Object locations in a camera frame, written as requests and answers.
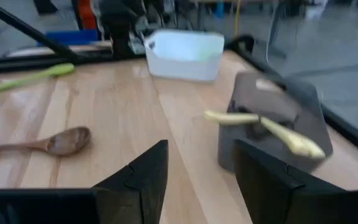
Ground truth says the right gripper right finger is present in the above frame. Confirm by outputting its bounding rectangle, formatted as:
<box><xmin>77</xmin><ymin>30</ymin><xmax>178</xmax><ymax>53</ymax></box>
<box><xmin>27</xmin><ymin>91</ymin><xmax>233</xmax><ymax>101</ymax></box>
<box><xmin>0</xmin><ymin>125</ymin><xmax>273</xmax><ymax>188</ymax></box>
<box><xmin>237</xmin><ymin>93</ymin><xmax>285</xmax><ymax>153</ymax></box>
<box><xmin>233</xmin><ymin>139</ymin><xmax>347</xmax><ymax>224</ymax></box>

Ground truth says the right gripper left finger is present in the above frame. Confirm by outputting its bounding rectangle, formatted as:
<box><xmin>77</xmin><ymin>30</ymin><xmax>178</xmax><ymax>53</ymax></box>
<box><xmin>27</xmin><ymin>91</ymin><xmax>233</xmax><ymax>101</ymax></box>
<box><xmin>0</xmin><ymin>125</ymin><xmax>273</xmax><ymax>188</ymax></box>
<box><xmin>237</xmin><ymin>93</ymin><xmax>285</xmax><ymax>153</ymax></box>
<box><xmin>92</xmin><ymin>139</ymin><xmax>170</xmax><ymax>224</ymax></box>

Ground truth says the cream-handled table knife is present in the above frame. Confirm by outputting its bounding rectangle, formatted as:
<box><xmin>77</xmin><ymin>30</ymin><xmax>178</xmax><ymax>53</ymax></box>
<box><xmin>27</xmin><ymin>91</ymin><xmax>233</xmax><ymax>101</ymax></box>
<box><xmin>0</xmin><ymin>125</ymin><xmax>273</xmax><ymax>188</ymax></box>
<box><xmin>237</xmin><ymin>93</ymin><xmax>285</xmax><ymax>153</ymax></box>
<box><xmin>259</xmin><ymin>116</ymin><xmax>326</xmax><ymax>159</ymax></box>
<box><xmin>204</xmin><ymin>110</ymin><xmax>260</xmax><ymax>126</ymax></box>

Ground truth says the dark wooden spoon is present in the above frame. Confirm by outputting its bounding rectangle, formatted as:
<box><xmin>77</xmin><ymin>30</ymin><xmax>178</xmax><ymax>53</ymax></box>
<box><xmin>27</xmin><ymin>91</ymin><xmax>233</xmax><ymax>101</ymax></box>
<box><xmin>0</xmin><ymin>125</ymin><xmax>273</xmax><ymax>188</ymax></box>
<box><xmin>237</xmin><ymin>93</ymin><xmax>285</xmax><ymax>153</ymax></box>
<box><xmin>0</xmin><ymin>126</ymin><xmax>92</xmax><ymax>157</ymax></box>

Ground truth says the grey plastic bin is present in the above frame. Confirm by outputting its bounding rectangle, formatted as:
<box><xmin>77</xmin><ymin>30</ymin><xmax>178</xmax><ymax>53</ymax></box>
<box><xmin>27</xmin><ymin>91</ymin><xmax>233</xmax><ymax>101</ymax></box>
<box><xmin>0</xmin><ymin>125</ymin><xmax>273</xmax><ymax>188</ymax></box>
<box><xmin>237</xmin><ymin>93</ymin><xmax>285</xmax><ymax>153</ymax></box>
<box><xmin>218</xmin><ymin>71</ymin><xmax>334</xmax><ymax>174</ymax></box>

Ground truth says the white plastic bin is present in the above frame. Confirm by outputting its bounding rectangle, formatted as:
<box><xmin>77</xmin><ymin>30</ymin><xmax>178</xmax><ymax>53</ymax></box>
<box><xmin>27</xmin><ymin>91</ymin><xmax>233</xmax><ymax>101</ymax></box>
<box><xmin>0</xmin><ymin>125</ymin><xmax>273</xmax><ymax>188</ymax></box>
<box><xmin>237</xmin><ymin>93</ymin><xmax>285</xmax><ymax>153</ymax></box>
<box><xmin>144</xmin><ymin>29</ymin><xmax>226</xmax><ymax>82</ymax></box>

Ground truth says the green silicone spoon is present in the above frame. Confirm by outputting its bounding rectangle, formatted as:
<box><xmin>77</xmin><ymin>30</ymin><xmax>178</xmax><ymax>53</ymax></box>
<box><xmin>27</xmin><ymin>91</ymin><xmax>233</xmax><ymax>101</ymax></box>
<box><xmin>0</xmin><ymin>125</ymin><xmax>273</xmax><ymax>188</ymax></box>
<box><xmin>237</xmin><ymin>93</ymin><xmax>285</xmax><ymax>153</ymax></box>
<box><xmin>0</xmin><ymin>63</ymin><xmax>76</xmax><ymax>96</ymax></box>

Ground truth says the grey metal furniture leg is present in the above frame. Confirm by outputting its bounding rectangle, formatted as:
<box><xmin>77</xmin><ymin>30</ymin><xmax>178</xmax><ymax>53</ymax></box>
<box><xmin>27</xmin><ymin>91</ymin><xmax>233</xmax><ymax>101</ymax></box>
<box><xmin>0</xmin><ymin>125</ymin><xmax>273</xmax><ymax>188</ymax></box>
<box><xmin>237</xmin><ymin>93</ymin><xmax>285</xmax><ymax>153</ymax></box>
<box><xmin>267</xmin><ymin>0</ymin><xmax>289</xmax><ymax>60</ymax></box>

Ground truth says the blue plastic bin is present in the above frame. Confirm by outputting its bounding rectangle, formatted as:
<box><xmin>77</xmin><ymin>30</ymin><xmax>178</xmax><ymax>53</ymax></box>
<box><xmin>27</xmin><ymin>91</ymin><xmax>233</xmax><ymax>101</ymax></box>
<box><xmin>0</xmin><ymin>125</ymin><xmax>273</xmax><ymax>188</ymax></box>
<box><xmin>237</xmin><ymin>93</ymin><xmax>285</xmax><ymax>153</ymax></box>
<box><xmin>37</xmin><ymin>29</ymin><xmax>99</xmax><ymax>47</ymax></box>

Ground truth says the orange object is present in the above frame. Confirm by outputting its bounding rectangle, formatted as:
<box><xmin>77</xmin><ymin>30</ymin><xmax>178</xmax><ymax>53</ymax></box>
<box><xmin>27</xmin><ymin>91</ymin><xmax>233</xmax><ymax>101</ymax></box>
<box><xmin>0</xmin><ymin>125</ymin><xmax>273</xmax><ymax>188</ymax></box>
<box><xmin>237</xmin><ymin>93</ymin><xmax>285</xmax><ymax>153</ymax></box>
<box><xmin>78</xmin><ymin>0</ymin><xmax>98</xmax><ymax>30</ymax></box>

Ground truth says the yellow hanging cable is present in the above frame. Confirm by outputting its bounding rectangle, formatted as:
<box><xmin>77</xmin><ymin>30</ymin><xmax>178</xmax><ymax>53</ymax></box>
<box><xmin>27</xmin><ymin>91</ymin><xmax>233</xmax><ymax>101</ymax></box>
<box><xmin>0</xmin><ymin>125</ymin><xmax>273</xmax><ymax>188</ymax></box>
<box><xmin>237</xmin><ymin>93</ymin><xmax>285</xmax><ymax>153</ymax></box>
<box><xmin>234</xmin><ymin>0</ymin><xmax>242</xmax><ymax>37</ymax></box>

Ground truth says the black table frame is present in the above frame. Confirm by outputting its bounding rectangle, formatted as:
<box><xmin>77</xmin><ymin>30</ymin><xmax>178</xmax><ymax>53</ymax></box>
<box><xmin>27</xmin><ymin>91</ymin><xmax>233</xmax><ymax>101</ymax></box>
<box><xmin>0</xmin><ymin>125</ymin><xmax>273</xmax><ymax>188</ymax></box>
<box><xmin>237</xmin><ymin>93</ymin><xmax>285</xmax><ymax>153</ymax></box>
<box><xmin>0</xmin><ymin>0</ymin><xmax>358</xmax><ymax>162</ymax></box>

